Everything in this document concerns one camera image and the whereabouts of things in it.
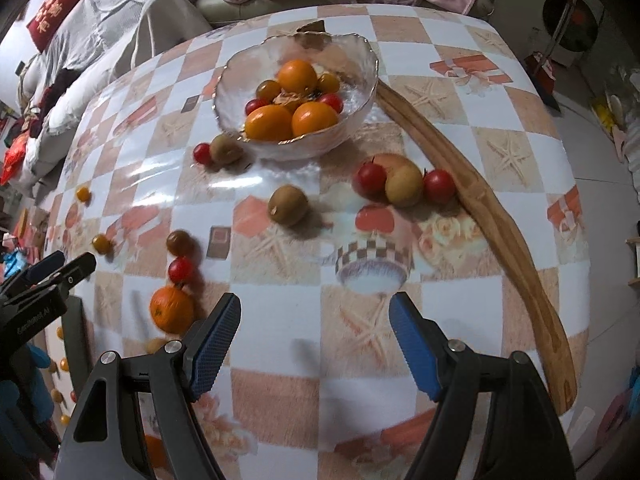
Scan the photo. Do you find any long wooden tray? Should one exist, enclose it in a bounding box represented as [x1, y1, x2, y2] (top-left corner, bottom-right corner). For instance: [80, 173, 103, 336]
[376, 81, 578, 415]

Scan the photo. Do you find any far yellow cherry tomato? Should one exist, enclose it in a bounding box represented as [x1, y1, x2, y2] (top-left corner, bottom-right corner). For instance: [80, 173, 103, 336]
[76, 186, 91, 204]

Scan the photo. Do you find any small brown-orange cherry tomato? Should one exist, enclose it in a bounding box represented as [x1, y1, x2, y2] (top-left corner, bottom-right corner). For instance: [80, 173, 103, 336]
[165, 230, 194, 257]

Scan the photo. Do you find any small red cherry tomato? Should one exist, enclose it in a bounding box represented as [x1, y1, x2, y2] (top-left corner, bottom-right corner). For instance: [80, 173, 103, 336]
[167, 256, 195, 284]

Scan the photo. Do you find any clear glass fruit bowl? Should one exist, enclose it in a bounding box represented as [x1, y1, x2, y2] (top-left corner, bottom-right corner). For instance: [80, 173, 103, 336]
[213, 32, 378, 162]

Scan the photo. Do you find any shallow white cardboard box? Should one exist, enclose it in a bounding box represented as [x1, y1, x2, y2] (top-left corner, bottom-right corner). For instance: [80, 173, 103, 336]
[44, 296, 93, 413]

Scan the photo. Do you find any red tomato by tray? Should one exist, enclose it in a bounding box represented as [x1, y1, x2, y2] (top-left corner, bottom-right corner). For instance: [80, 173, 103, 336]
[423, 169, 457, 205]

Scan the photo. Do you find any red embroidered cushion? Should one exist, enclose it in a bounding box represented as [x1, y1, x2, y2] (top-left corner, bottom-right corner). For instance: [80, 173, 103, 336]
[27, 0, 80, 53]

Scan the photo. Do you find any brown kiwi-like longan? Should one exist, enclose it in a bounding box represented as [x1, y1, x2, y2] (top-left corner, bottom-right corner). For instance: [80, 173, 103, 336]
[268, 184, 309, 226]

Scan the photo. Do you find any orange mandarin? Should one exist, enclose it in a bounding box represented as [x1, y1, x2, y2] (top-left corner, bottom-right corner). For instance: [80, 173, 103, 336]
[149, 286, 195, 335]

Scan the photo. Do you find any dark yellow-brown cherry tomato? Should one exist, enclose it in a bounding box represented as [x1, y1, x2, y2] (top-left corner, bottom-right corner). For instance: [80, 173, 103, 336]
[91, 233, 113, 256]

